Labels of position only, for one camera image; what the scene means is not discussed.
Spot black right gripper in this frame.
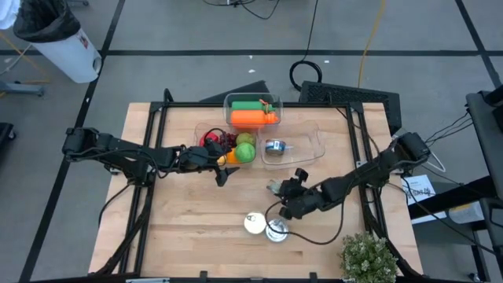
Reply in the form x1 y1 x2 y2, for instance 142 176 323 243
274 167 323 220

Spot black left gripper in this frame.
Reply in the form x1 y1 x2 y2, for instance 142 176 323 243
182 138 240 188

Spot dark red grape bunch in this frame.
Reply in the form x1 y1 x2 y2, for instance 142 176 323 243
218 131 238 149

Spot bright green apple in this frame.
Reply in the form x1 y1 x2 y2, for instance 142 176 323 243
234 141 257 164

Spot red bell pepper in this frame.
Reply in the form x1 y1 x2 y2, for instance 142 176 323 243
199 130 220 148

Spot speckled green pear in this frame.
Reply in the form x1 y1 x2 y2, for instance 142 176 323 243
235 131 257 147

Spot silver-lidded tin can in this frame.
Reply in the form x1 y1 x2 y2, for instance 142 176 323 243
266 219 290 244
264 138 288 156

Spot shallow clear plastic tray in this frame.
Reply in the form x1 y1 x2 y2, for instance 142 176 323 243
193 120 261 170
258 119 327 171

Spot deep clear plastic container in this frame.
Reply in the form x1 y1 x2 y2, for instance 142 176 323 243
222 92 285 129

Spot small potted green plant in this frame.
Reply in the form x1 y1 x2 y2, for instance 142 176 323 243
340 231 400 283

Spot white printed paper sheet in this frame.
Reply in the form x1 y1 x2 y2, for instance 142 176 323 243
401 174 438 206

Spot black support beam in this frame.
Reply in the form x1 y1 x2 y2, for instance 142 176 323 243
407 175 498 221

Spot white trash bin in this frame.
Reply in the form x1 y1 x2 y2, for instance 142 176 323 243
30 27 103 85

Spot white plastic box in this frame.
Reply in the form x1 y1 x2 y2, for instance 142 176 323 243
447 200 486 226

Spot grey stand base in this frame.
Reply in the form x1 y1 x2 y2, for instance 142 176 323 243
0 80 46 97

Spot black cart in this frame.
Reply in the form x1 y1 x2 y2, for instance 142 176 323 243
464 88 503 283

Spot black equipment foot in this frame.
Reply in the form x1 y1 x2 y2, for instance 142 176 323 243
0 122 17 149

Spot black trash bag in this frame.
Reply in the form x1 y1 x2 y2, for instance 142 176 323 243
13 0 82 44

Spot white cloth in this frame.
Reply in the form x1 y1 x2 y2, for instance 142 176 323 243
0 0 21 31

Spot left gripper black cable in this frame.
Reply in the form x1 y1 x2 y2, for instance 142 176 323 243
199 127 229 149

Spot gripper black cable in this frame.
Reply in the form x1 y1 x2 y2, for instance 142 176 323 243
199 127 229 149
264 198 346 246

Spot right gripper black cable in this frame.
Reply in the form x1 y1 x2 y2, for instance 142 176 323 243
264 198 346 246

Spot coiled black floor cable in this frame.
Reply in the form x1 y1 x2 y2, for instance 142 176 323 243
288 0 324 93

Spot white cables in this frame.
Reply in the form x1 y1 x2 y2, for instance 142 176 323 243
427 150 447 174

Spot yellow floor cable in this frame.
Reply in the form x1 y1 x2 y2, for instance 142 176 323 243
356 0 388 89

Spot thin yellow cord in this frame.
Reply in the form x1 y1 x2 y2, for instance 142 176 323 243
0 32 50 86

